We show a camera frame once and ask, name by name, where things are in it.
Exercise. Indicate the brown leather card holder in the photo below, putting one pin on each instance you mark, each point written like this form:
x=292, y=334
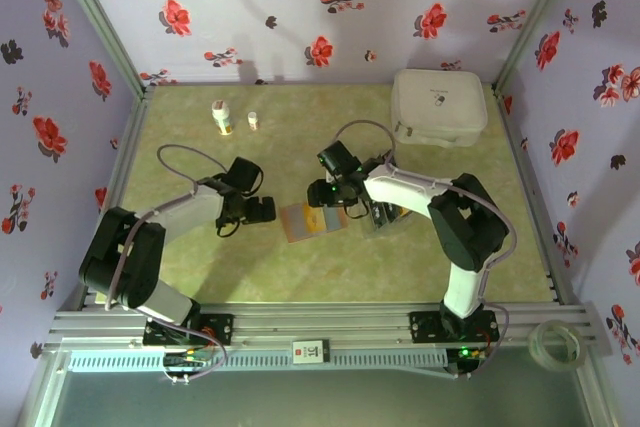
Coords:
x=286, y=227

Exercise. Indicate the yellow card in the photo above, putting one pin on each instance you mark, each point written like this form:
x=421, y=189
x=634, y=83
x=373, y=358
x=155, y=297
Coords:
x=315, y=222

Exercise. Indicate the grey card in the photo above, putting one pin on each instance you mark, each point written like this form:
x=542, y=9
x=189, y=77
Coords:
x=296, y=222

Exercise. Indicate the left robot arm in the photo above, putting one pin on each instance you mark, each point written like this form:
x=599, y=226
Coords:
x=195, y=207

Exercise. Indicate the small white pill bottle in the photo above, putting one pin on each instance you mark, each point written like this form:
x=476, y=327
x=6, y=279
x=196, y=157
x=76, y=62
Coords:
x=253, y=121

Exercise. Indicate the large white pill bottle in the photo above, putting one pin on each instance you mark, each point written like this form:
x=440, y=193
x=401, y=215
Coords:
x=223, y=117

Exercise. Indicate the white fabric zip case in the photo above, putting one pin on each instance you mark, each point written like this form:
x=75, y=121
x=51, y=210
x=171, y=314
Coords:
x=440, y=102

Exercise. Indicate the red and white label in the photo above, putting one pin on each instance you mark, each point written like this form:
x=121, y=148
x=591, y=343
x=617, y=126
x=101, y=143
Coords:
x=310, y=352

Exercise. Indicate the clear tape roll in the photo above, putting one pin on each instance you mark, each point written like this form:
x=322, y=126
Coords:
x=537, y=347

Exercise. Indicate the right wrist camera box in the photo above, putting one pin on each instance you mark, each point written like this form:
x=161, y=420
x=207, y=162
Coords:
x=339, y=159

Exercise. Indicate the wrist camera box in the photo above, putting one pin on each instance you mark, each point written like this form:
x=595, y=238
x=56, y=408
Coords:
x=339, y=159
x=246, y=174

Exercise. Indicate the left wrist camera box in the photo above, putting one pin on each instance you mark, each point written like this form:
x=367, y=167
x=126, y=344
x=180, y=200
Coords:
x=246, y=174

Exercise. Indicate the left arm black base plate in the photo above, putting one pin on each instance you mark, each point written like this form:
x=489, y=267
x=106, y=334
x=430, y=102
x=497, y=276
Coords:
x=220, y=329

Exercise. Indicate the aluminium frame rail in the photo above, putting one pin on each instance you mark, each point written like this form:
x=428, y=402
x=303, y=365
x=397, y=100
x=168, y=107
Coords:
x=325, y=322

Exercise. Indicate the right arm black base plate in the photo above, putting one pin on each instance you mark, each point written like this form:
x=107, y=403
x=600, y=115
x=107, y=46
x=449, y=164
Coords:
x=425, y=327

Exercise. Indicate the aluminium frame post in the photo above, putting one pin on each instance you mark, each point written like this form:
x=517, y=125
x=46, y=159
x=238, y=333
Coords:
x=535, y=12
x=95, y=12

